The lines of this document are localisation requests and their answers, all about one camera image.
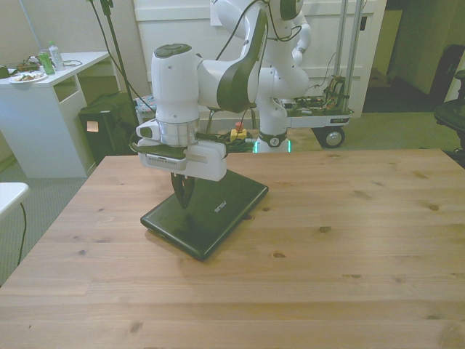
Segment thin black cable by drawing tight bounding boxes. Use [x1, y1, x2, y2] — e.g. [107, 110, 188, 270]
[15, 201, 28, 270]

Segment yellow emergency stop box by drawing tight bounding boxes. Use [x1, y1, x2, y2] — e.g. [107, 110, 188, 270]
[230, 122, 248, 143]

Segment white rounded table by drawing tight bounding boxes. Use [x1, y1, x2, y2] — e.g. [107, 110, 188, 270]
[0, 181, 31, 223]

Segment white paper sheet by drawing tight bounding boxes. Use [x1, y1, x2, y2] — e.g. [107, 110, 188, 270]
[209, 0, 221, 28]

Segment white desk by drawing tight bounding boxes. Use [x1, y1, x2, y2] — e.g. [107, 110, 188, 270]
[0, 50, 121, 180]

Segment coiled floor cables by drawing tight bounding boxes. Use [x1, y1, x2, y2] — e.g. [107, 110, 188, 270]
[214, 132, 256, 154]

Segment wheeled equipment cart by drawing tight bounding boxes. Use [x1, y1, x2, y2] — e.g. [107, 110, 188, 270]
[278, 0, 365, 150]

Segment black office chair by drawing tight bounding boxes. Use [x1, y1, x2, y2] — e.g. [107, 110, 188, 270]
[433, 68, 465, 161]

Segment dark wooden chair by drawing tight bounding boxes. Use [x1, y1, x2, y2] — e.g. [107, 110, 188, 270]
[206, 105, 258, 135]

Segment black laptop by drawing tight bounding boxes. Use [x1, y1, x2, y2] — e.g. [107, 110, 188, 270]
[139, 169, 270, 262]

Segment wrist camera on dark mount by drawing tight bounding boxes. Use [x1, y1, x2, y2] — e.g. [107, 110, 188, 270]
[130, 142, 190, 172]

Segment small white side table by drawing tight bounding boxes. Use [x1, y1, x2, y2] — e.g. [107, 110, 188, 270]
[134, 92, 158, 134]

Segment white plate with food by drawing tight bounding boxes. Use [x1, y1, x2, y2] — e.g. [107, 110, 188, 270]
[8, 71, 49, 85]

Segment black tripod pole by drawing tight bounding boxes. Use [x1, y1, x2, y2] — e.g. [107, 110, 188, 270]
[100, 0, 143, 134]

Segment clear plastic bottle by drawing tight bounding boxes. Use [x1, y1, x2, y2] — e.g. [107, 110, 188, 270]
[48, 40, 67, 72]

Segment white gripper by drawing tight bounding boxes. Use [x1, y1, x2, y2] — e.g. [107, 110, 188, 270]
[169, 140, 228, 209]

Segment green drink can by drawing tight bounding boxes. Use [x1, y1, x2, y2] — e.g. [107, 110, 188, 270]
[38, 50, 57, 76]

